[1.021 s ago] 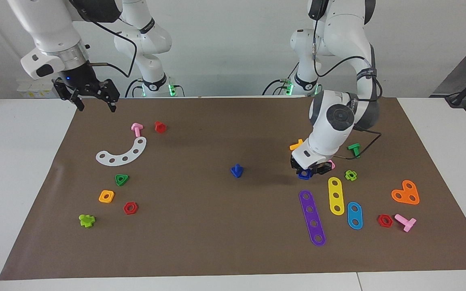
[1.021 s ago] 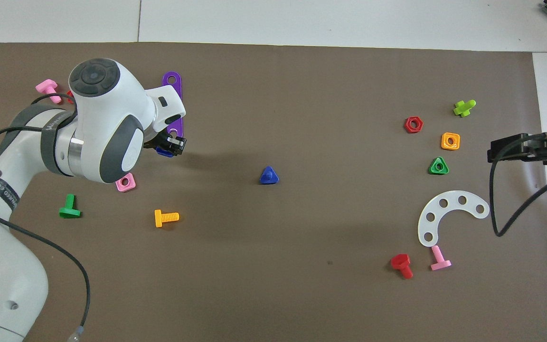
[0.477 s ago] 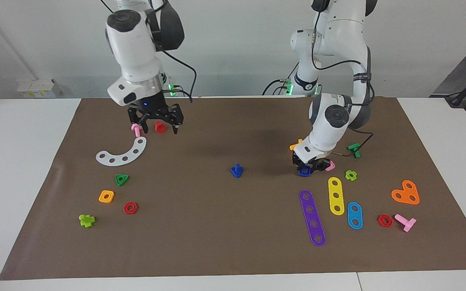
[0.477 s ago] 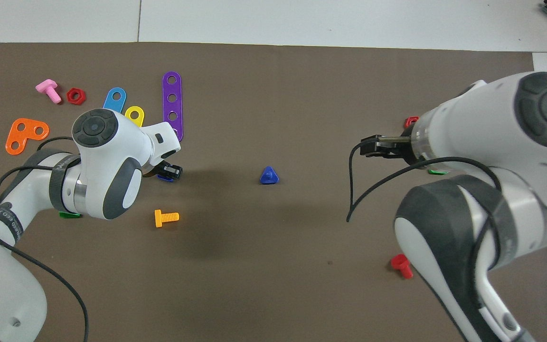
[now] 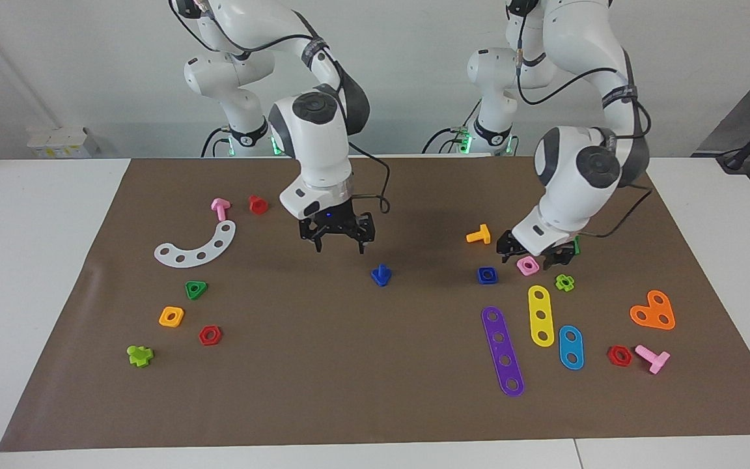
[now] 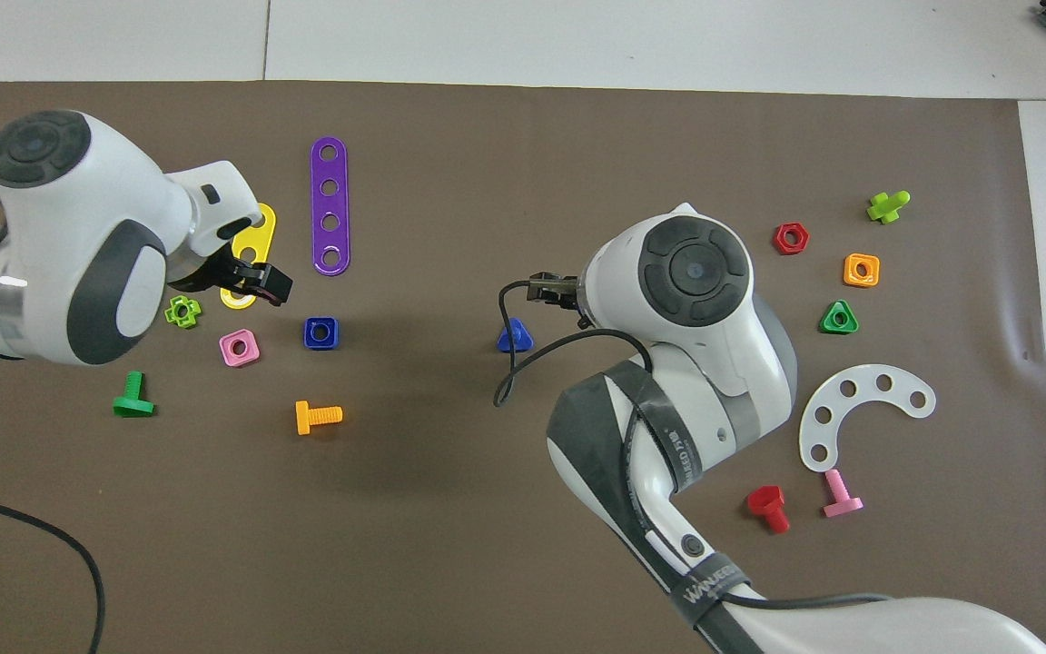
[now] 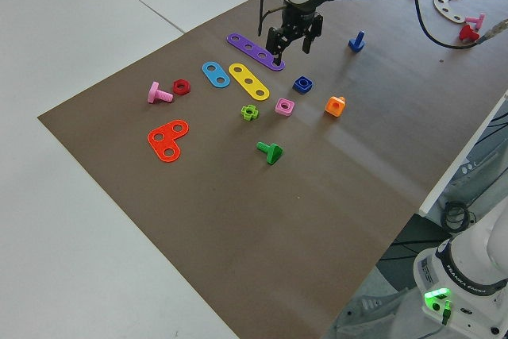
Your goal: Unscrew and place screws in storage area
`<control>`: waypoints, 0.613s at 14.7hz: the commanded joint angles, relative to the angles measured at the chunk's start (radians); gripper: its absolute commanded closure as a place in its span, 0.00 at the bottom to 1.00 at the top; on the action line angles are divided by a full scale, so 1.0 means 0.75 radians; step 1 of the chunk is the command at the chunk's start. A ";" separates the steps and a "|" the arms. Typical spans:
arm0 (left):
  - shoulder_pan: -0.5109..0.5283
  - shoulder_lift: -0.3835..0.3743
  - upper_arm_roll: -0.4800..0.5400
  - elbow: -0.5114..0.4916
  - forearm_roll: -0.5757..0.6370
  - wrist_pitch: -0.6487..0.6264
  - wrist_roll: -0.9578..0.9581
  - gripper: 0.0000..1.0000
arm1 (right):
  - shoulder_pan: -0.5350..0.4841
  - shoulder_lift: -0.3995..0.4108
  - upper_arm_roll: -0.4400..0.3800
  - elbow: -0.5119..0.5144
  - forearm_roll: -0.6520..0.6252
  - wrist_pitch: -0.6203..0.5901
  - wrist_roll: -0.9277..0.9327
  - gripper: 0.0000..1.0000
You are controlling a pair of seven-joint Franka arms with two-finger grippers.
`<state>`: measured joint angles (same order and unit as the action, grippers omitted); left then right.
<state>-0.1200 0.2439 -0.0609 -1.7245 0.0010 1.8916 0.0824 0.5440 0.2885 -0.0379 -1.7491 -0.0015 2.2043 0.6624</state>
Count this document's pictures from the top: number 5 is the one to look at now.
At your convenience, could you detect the brown table mat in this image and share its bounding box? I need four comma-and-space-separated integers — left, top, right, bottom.
0, 155, 750, 452

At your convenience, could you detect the white curved perforated strip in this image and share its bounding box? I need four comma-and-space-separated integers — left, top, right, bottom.
154, 220, 237, 268

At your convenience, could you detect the yellow perforated strip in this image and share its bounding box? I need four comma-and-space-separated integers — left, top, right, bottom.
527, 285, 555, 348

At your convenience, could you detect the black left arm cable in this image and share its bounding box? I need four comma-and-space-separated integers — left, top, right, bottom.
505, 0, 654, 239

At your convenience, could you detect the black left base cable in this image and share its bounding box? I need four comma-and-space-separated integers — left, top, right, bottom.
422, 98, 483, 155

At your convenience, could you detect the orange heart perforated plate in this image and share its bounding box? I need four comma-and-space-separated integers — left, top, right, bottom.
630, 290, 676, 331

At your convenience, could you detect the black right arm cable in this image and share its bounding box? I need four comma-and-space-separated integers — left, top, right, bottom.
168, 0, 393, 216

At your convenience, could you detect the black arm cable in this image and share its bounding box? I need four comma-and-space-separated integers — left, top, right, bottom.
168, 0, 393, 216
505, 0, 654, 239

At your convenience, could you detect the blue perforated strip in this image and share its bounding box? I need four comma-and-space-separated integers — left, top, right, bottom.
558, 324, 585, 371

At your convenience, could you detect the black right base cable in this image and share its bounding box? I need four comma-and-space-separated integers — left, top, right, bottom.
201, 126, 229, 158

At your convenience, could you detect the black base cable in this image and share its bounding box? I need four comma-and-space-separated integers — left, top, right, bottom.
201, 126, 229, 158
422, 98, 483, 155

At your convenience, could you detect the white box with labels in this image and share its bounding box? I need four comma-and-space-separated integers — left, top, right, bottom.
26, 126, 101, 159

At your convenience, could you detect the purple perforated strip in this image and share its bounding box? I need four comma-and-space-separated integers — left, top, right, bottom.
481, 306, 525, 397

